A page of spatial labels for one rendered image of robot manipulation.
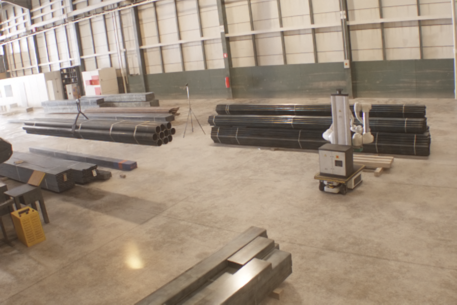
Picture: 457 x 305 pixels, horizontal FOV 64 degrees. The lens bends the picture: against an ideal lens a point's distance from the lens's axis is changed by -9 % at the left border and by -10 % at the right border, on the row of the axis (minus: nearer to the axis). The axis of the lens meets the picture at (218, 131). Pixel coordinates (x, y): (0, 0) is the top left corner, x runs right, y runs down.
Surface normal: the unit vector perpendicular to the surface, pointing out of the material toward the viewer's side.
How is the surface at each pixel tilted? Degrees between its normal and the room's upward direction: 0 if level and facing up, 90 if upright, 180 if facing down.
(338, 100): 90
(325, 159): 90
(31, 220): 90
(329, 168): 90
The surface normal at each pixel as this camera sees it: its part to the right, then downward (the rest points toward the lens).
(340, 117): -0.67, 0.25
